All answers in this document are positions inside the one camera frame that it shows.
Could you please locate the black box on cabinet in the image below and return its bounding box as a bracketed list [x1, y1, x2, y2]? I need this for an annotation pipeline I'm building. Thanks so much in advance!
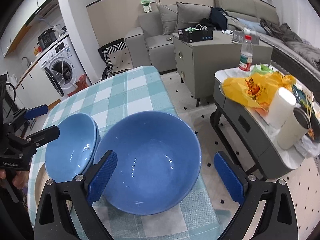
[178, 29, 213, 43]

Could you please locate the white paper roll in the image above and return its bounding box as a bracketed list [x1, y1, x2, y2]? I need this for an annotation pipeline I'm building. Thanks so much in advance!
[266, 87, 297, 129]

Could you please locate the grey sofa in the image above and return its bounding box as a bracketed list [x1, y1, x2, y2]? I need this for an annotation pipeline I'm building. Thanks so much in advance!
[124, 0, 320, 74]

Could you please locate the black pressure cooker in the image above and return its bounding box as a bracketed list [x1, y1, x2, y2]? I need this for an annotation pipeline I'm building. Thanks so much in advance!
[37, 28, 57, 50]

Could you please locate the teal checkered tablecloth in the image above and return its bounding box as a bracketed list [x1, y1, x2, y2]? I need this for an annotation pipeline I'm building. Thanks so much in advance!
[43, 66, 221, 239]

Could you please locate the black patterned chair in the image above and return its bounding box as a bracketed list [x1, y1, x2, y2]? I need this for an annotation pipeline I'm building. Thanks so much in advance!
[98, 38, 133, 80]

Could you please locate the plastic water bottle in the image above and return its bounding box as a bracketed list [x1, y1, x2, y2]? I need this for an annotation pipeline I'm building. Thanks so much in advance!
[239, 35, 253, 72]

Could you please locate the yellow plastic bag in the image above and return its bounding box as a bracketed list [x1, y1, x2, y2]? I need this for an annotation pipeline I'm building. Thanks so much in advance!
[222, 72, 296, 111]

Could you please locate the grey coffee table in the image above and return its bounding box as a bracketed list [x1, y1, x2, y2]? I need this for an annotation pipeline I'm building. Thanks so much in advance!
[210, 68, 305, 180]

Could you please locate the grey side cabinet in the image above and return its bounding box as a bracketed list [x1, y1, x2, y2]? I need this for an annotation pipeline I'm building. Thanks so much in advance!
[171, 31, 274, 107]

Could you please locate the left hand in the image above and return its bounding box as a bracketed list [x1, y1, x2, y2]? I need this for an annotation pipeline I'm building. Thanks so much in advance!
[0, 169, 29, 190]

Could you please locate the grey blanket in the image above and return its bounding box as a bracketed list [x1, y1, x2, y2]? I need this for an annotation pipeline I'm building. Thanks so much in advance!
[260, 18, 319, 71]

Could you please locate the grey cushion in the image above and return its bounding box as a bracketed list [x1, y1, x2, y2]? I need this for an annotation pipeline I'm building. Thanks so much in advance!
[175, 2, 212, 32]

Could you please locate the red cardboard box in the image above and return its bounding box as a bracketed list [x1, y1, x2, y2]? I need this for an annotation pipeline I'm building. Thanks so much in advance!
[67, 74, 89, 96]

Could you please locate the beige lower plate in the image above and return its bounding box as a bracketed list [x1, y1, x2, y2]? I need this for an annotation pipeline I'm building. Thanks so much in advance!
[34, 163, 50, 207]

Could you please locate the large blue bowl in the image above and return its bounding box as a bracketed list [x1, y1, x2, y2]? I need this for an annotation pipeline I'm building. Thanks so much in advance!
[93, 111, 202, 216]

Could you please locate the white washing machine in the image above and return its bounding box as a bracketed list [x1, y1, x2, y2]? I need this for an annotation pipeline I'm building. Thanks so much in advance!
[38, 36, 87, 98]

